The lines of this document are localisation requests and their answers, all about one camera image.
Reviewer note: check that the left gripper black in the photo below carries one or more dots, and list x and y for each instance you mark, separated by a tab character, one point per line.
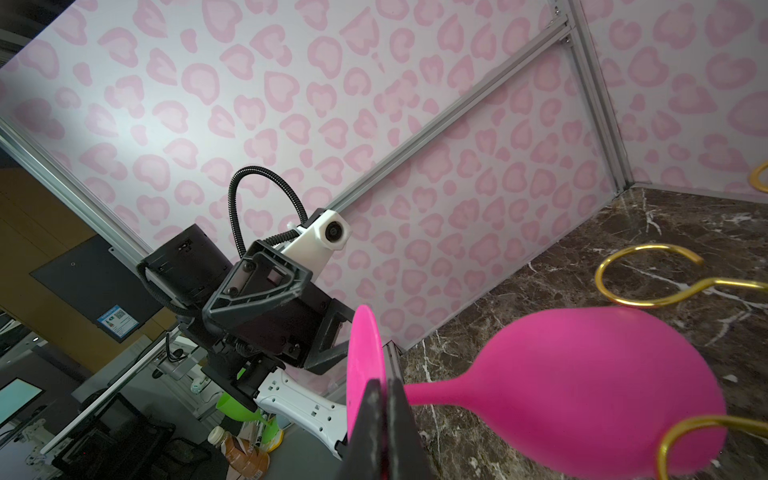
268	301

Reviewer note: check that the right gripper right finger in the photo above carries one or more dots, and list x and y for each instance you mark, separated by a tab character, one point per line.
406	458

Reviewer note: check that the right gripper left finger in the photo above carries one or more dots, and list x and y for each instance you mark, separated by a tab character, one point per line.
364	456

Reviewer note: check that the magenta wine glass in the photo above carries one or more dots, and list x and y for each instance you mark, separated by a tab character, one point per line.
588	392

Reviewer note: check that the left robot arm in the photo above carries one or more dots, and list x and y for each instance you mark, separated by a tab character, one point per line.
183	274

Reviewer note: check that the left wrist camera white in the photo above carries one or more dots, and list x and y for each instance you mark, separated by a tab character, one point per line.
319	237

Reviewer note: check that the aluminium frame strut diagonal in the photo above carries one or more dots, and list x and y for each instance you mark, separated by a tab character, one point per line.
556	30

